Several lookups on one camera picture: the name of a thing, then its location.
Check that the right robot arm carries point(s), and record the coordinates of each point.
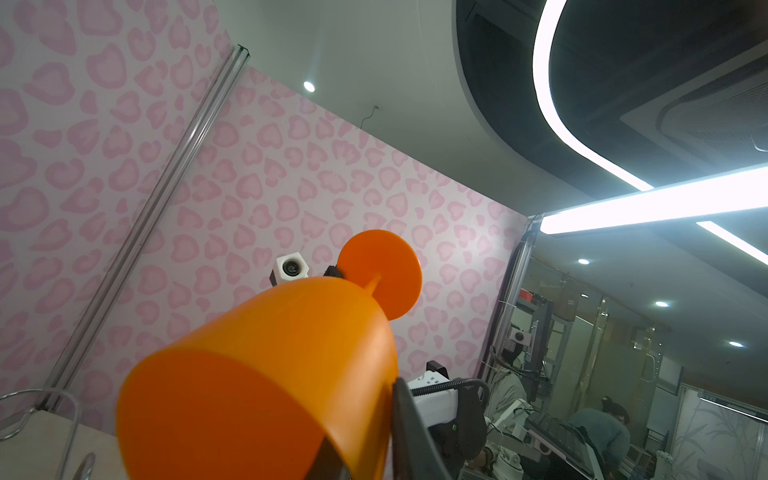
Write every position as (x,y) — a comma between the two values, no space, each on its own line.
(463,437)

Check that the chrome wine glass rack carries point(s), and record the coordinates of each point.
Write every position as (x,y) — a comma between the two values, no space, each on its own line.
(39,433)

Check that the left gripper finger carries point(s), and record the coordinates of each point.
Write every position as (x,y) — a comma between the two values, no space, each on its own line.
(414,453)

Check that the orange wine glass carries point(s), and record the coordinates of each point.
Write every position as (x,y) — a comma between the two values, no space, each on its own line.
(256,393)

